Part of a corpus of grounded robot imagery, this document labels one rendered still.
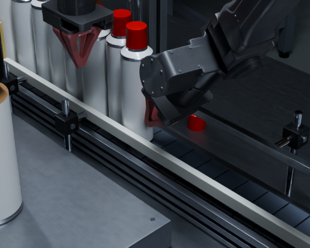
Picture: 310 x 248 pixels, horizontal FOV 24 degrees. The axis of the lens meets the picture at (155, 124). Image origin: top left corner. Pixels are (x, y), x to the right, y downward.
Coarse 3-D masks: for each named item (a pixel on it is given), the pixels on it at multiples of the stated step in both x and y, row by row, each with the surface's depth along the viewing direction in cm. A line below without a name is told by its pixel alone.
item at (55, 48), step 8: (48, 24) 123; (48, 32) 124; (48, 40) 125; (56, 40) 123; (56, 48) 124; (56, 56) 125; (56, 64) 126; (56, 72) 127; (64, 72) 127; (56, 80) 128; (64, 80) 127; (64, 88) 128
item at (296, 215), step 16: (48, 96) 130; (96, 128) 121; (160, 144) 117; (176, 144) 117; (144, 160) 113; (192, 160) 113; (208, 160) 114; (176, 176) 110; (208, 176) 110; (224, 176) 110; (240, 176) 110; (192, 192) 107; (240, 192) 107; (256, 192) 107; (224, 208) 103; (272, 208) 103; (288, 208) 103; (256, 224) 100; (288, 224) 100; (304, 224) 100; (272, 240) 98
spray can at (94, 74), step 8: (104, 32) 115; (80, 40) 116; (96, 40) 114; (104, 40) 115; (96, 48) 115; (104, 48) 116; (96, 56) 116; (104, 56) 116; (88, 64) 117; (96, 64) 117; (104, 64) 117; (88, 72) 118; (96, 72) 117; (104, 72) 118; (88, 80) 119; (96, 80) 118; (104, 80) 119; (88, 88) 119; (96, 88) 119; (104, 88) 119; (88, 96) 120; (96, 96) 120; (104, 96) 120; (88, 104) 121; (96, 104) 121; (104, 104) 121; (104, 112) 122; (88, 120) 123
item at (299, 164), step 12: (204, 108) 111; (204, 120) 111; (216, 120) 108; (228, 132) 107; (240, 132) 106; (252, 144) 104; (264, 144) 103; (276, 156) 102; (288, 156) 100; (300, 168) 99
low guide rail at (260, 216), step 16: (16, 64) 133; (32, 80) 130; (64, 96) 124; (80, 112) 122; (96, 112) 119; (112, 128) 116; (128, 144) 114; (144, 144) 111; (160, 160) 109; (176, 160) 107; (192, 176) 105; (208, 192) 104; (224, 192) 101; (240, 208) 99; (256, 208) 98; (272, 224) 96; (288, 240) 95; (304, 240) 92
